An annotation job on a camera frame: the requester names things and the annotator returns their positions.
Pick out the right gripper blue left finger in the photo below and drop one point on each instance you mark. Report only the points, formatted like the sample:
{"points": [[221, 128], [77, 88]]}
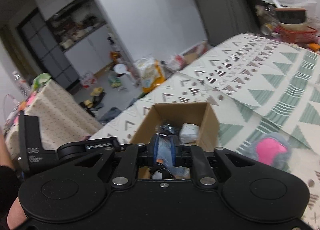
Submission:
{"points": [[153, 148]]}

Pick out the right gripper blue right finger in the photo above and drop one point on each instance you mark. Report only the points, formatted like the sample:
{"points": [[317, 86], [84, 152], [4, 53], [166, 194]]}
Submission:
{"points": [[175, 150]]}

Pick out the blue denim soft toy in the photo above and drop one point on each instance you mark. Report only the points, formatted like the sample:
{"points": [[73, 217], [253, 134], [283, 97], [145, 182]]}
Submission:
{"points": [[163, 167]]}

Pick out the grey plush toy pink patches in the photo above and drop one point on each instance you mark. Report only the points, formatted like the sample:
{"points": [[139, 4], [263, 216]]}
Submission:
{"points": [[271, 149]]}

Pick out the white wrapped soft bundle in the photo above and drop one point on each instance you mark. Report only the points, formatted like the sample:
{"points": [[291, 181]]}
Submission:
{"points": [[189, 133]]}

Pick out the person's right hand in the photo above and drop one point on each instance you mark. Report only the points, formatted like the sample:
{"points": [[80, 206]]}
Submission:
{"points": [[16, 215]]}

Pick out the black sparkly pouch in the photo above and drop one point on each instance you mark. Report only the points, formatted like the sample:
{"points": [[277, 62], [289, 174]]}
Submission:
{"points": [[168, 129]]}

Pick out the brown cardboard box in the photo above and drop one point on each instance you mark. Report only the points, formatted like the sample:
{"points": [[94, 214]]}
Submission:
{"points": [[192, 154]]}

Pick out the beige dotted cloth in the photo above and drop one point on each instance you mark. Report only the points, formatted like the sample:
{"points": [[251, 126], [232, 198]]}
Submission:
{"points": [[61, 119]]}

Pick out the yellow white large bag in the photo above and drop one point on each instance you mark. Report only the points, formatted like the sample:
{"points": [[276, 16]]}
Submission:
{"points": [[150, 73]]}

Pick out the white electric kettle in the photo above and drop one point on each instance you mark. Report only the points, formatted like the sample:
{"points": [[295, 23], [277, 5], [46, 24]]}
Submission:
{"points": [[121, 69]]}

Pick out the white red plastic bag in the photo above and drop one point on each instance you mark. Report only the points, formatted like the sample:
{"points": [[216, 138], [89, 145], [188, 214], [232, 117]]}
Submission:
{"points": [[176, 63]]}

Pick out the patterned white green blanket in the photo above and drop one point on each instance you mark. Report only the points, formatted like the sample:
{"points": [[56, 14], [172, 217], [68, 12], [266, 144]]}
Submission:
{"points": [[255, 86]]}

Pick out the tin can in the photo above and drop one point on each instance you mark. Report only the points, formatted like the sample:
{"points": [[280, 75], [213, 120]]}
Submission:
{"points": [[266, 29]]}

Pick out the red plastic basket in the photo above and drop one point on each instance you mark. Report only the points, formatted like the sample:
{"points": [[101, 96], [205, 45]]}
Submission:
{"points": [[298, 37]]}

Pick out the black white bowl stack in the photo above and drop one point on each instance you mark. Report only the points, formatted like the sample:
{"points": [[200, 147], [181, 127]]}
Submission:
{"points": [[293, 19]]}

